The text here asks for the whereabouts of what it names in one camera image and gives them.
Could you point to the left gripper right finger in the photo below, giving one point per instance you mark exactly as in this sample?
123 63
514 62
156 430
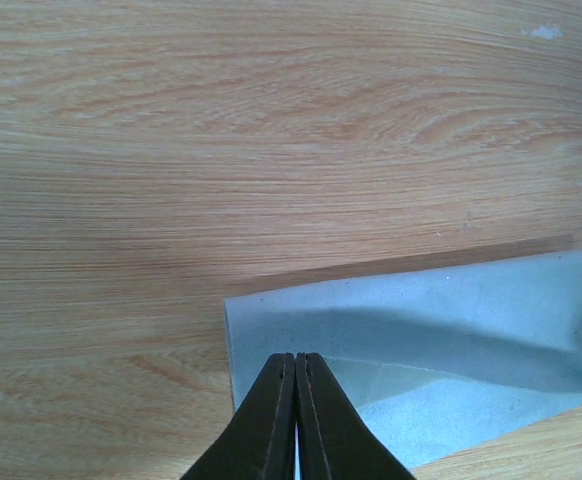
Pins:
333 440

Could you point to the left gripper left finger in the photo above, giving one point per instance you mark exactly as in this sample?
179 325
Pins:
259 441

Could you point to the blue cleaning cloth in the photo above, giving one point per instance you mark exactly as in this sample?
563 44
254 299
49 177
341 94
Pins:
434 361

